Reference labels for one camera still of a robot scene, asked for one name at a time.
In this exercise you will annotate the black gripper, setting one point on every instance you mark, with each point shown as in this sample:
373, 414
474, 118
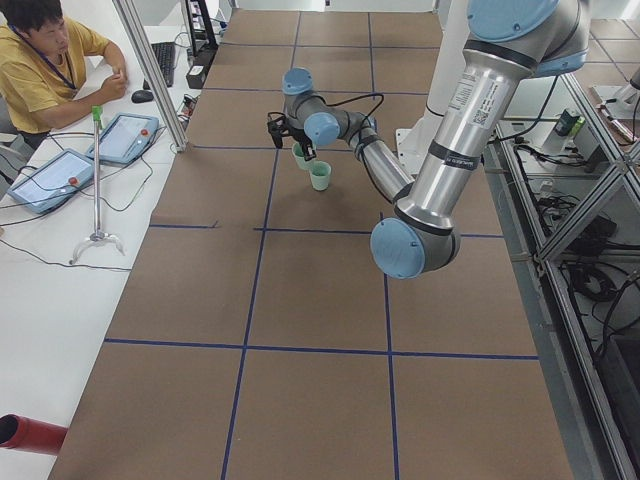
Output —
299, 138

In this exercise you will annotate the green cup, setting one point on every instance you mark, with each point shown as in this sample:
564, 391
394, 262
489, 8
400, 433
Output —
320, 175
298, 153

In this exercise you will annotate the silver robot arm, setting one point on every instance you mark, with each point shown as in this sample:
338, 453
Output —
505, 43

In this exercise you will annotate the black desktop box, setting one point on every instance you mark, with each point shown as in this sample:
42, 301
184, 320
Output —
200, 65

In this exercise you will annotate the black keyboard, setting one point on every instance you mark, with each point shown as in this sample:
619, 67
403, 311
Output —
165, 56

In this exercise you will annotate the black computer mouse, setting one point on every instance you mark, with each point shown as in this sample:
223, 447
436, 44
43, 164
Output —
142, 96

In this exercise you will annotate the far blue teach pendant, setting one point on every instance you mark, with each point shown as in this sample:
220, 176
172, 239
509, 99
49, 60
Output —
125, 138

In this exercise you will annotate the blue teach pendant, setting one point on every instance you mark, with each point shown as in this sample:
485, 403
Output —
55, 182
125, 138

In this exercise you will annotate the metal reacher grabber tool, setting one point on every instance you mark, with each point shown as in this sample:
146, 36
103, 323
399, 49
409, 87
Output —
98, 237

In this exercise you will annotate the near blue teach pendant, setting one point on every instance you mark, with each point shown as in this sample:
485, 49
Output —
55, 182

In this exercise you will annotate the person in yellow shirt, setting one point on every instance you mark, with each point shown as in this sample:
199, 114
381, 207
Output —
43, 67

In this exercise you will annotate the red cylinder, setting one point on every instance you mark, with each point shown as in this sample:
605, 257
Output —
29, 435

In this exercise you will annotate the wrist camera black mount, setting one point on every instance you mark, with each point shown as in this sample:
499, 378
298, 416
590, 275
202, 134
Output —
278, 128

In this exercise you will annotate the white pedestal column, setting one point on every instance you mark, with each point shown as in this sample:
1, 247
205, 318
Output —
412, 144

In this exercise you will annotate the aluminium frame post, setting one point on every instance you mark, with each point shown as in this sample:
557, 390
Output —
135, 31

